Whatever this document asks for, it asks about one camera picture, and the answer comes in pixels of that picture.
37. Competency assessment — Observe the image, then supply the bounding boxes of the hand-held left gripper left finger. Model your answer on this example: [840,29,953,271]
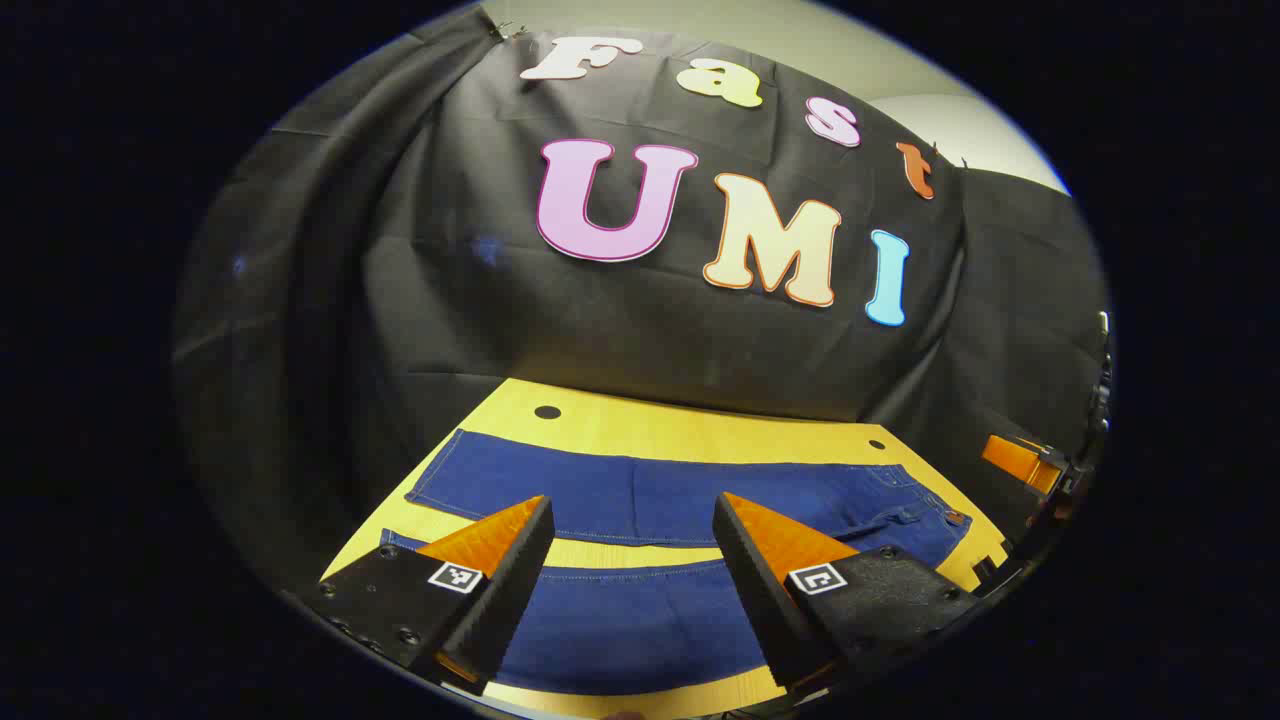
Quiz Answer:
[300,494,557,698]

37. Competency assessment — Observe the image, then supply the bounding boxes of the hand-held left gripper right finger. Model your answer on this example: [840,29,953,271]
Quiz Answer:
[712,491,986,696]

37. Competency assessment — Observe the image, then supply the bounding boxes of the blue denim jeans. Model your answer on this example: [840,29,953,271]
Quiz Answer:
[380,428,973,697]

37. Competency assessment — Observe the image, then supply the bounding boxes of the black backdrop cloth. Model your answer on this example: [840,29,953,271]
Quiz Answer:
[172,8,1113,601]

